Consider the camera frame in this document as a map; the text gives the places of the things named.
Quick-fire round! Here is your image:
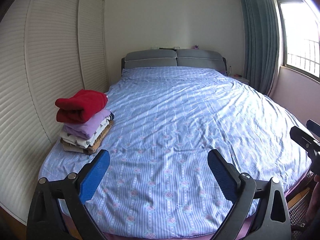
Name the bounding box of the window with metal frame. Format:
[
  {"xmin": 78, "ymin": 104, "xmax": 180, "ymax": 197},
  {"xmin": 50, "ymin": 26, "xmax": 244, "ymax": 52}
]
[{"xmin": 277, "ymin": 0, "xmax": 319, "ymax": 81}]

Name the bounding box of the person's right hand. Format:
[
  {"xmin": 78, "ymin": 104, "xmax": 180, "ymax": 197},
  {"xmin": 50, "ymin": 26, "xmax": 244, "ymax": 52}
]
[{"xmin": 305, "ymin": 175, "xmax": 320, "ymax": 222}]

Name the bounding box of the beige louvered wardrobe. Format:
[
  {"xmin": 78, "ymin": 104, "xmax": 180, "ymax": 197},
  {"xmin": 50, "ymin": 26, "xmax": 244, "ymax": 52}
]
[{"xmin": 1, "ymin": 0, "xmax": 109, "ymax": 224}]

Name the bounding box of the grey padded headboard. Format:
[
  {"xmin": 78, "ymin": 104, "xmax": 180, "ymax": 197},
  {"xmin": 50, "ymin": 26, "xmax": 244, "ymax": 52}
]
[{"xmin": 121, "ymin": 49, "xmax": 228, "ymax": 75}]

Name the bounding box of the white bedside table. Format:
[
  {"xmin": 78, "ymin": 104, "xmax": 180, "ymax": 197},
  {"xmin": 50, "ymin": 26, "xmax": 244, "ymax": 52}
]
[{"xmin": 230, "ymin": 74, "xmax": 249, "ymax": 85}]

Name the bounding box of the folded white patterned garment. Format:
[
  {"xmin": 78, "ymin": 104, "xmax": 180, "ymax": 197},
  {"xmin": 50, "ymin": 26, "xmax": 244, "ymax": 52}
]
[{"xmin": 59, "ymin": 109, "xmax": 114, "ymax": 148}]

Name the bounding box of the blue floral bed sheet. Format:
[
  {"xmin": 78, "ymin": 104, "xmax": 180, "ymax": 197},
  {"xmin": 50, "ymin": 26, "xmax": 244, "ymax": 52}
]
[{"xmin": 37, "ymin": 65, "xmax": 312, "ymax": 239}]

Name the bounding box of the red sweatshirt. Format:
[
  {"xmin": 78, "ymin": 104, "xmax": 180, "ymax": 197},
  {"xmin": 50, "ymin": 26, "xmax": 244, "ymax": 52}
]
[{"xmin": 55, "ymin": 89, "xmax": 108, "ymax": 124}]

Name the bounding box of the folded purple garment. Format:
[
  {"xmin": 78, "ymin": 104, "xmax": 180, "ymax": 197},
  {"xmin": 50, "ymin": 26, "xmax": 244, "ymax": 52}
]
[{"xmin": 63, "ymin": 108, "xmax": 114, "ymax": 139}]

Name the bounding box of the teal curtain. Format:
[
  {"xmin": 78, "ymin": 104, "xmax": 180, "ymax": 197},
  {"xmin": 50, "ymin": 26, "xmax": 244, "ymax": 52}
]
[{"xmin": 240, "ymin": 0, "xmax": 280, "ymax": 95}]

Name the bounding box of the folded brown checked garment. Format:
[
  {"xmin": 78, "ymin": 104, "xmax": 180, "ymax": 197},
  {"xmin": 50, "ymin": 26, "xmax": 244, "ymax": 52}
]
[{"xmin": 60, "ymin": 120, "xmax": 114, "ymax": 155}]

